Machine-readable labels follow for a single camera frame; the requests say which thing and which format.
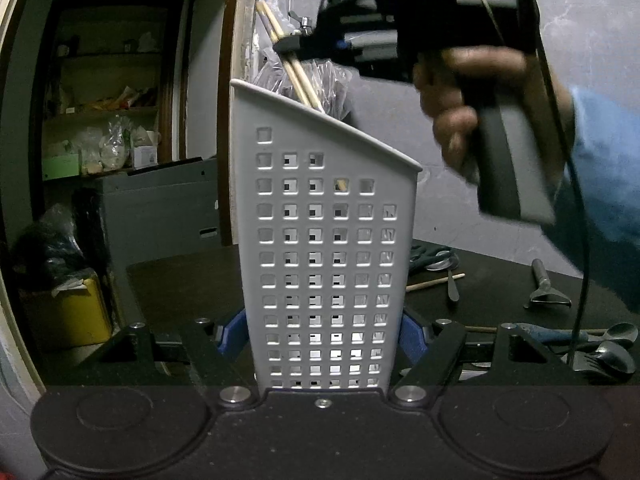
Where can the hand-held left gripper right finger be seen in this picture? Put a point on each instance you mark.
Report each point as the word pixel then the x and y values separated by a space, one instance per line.
pixel 414 340

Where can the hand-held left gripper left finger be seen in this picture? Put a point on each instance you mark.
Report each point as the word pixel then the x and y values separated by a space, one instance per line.
pixel 234 335

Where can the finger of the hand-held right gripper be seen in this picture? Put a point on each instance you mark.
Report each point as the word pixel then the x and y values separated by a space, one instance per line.
pixel 300 46

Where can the wooden chopstick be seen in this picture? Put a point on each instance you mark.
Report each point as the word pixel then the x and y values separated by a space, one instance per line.
pixel 299 85
pixel 309 85
pixel 435 282

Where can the white perforated plastic basket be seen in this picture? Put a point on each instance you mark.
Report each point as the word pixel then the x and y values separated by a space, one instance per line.
pixel 320 260

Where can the metal peeler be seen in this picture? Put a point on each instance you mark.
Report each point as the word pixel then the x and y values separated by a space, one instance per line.
pixel 539 276

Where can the person's right forearm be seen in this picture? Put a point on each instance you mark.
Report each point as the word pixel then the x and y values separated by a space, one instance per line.
pixel 605 185

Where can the person's right hand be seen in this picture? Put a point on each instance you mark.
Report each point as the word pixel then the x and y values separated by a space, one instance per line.
pixel 455 130

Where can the hanging clear plastic bag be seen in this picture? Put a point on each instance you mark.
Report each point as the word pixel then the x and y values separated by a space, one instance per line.
pixel 330 85

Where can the wooden shelf cabinet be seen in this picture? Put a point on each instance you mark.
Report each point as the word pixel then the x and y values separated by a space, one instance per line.
pixel 175 85

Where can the grey metal cabinet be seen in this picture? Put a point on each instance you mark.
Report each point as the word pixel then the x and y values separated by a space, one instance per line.
pixel 155 210

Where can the yellow bin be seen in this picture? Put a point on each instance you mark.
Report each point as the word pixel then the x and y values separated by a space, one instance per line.
pixel 75 315

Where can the small white box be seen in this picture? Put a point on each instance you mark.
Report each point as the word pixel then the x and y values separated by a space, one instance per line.
pixel 145 156

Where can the clear bags of food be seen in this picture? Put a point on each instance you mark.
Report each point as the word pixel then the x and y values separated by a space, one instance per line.
pixel 107 145

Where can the green box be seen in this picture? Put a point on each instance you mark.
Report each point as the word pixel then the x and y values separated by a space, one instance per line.
pixel 60 166

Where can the metal wall tap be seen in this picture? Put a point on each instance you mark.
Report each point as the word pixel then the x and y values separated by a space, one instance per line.
pixel 301 24

